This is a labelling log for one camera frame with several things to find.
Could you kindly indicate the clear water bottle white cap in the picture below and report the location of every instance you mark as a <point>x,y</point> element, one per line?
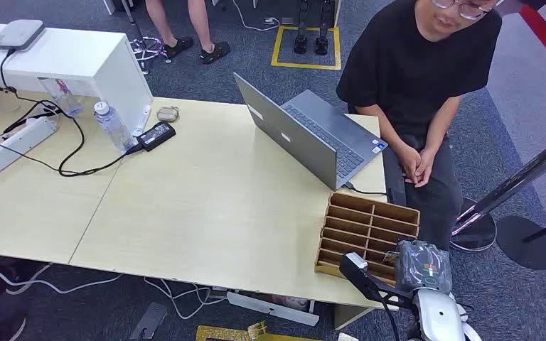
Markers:
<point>113,127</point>

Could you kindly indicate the person's right hand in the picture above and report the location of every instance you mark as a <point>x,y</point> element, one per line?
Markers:
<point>408,162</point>

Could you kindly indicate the wooden desk leg panel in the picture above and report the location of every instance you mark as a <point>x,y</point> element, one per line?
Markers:
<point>348,315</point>

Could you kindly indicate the long white bar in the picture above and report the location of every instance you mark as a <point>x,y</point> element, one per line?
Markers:
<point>273,308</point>

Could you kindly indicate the person's left hand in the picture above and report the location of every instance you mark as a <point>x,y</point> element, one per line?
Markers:
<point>427,167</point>

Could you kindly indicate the black power adapter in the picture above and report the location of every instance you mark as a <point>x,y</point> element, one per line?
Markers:
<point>156,135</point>

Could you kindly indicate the standing person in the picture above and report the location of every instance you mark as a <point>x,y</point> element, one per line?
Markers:
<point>161,23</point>

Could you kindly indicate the grey laptop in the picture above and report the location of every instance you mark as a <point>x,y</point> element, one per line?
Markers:
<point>292,136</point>

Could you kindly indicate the white power strip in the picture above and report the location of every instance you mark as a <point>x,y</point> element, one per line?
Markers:
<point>14,146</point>

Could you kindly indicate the yellow floor marker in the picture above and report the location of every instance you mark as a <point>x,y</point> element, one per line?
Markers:
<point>226,335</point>

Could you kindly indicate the chrome stanchion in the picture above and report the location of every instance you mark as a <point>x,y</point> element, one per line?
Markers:
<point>513,183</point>

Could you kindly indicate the black stanchion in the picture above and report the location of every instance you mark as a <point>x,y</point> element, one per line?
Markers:
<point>527,244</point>

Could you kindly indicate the seated person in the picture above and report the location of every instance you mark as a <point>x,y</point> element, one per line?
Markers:
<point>419,61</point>

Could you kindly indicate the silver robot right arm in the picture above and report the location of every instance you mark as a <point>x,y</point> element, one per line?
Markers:
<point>438,315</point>

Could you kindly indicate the clear bottle red label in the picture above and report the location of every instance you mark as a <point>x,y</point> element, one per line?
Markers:
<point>63,99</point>

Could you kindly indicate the black robot leg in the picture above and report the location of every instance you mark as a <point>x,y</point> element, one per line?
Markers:
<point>301,43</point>
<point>321,45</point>

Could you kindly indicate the wooden slotted card organizer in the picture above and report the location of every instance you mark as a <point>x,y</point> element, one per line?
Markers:
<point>372,221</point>

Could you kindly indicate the black flat floor object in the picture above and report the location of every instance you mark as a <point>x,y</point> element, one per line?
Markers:
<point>148,322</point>

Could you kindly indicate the grey router box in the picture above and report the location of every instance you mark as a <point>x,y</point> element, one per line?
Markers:
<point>16,34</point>

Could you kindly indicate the white cabinet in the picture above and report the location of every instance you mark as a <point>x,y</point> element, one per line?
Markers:
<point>65,56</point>

